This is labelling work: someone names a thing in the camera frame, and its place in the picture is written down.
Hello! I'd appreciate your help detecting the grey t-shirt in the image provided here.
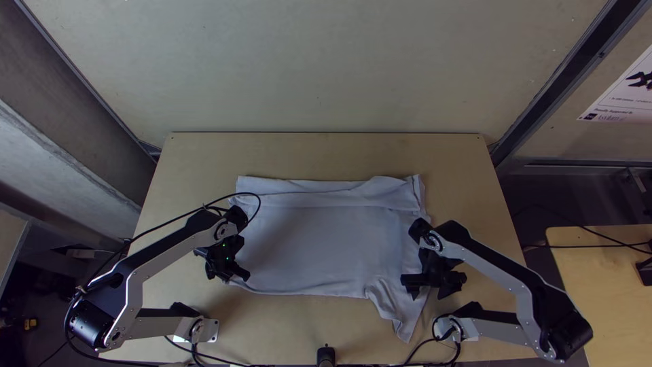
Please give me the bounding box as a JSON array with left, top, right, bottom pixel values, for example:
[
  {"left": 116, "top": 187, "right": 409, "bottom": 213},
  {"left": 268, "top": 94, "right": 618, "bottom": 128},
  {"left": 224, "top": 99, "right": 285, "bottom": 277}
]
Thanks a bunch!
[{"left": 228, "top": 174, "right": 432, "bottom": 343}]

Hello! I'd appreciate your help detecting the wooden desk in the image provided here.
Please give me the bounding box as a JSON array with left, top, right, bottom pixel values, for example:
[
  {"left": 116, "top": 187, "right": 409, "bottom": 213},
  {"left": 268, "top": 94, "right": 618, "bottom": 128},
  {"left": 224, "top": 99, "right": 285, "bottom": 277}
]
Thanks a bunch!
[
  {"left": 0, "top": 210, "right": 30, "bottom": 298},
  {"left": 545, "top": 224, "right": 652, "bottom": 367}
]

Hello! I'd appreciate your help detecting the black monitor stand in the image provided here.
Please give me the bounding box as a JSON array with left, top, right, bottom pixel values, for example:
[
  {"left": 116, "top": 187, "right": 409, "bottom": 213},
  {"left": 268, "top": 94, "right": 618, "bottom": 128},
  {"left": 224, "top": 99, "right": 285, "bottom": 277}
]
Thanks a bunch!
[{"left": 635, "top": 256, "right": 652, "bottom": 287}]

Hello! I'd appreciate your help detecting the black cable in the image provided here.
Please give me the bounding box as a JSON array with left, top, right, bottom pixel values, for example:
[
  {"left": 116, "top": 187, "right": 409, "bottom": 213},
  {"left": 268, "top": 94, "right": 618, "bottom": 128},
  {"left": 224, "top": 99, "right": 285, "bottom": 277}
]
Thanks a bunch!
[
  {"left": 509, "top": 203, "right": 652, "bottom": 256},
  {"left": 520, "top": 239, "right": 644, "bottom": 254},
  {"left": 405, "top": 313, "right": 463, "bottom": 367},
  {"left": 164, "top": 334, "right": 251, "bottom": 367},
  {"left": 124, "top": 192, "right": 262, "bottom": 245}
]

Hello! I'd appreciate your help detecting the white wall poster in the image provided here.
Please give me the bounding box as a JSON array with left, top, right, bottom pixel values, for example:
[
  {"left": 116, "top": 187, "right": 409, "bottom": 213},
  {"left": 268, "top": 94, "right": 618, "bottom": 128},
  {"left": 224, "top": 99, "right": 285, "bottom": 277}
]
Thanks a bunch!
[{"left": 577, "top": 43, "right": 652, "bottom": 125}]

